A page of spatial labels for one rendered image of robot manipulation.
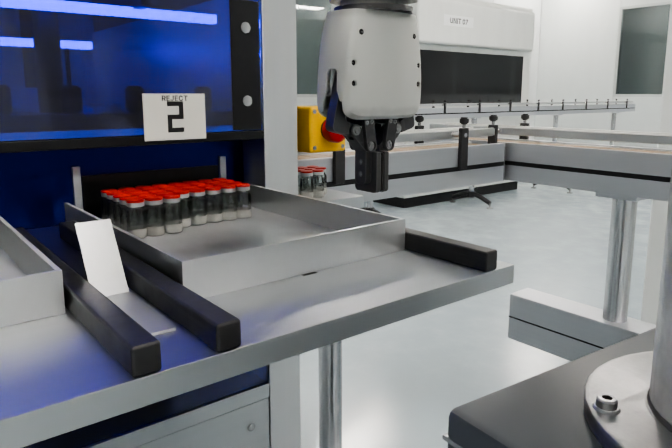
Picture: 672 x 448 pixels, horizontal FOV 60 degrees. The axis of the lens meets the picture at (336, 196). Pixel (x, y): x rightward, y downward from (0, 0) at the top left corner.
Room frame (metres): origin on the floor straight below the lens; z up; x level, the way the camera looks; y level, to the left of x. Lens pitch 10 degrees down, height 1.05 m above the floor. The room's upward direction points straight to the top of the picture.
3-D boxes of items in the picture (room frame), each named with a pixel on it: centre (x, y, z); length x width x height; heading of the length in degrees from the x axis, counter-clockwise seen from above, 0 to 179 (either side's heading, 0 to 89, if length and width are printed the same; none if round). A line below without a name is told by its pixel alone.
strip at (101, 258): (0.45, 0.17, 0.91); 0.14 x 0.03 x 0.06; 38
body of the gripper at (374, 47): (0.57, -0.04, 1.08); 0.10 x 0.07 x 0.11; 129
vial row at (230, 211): (0.74, 0.19, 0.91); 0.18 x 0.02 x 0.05; 130
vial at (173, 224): (0.70, 0.20, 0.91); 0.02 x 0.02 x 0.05
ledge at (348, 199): (0.99, 0.05, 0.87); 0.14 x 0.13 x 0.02; 39
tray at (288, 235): (0.67, 0.13, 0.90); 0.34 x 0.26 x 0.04; 39
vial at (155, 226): (0.68, 0.22, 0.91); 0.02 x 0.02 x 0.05
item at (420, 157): (1.23, -0.10, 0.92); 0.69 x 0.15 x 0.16; 129
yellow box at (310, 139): (0.95, 0.03, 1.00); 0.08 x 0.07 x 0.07; 39
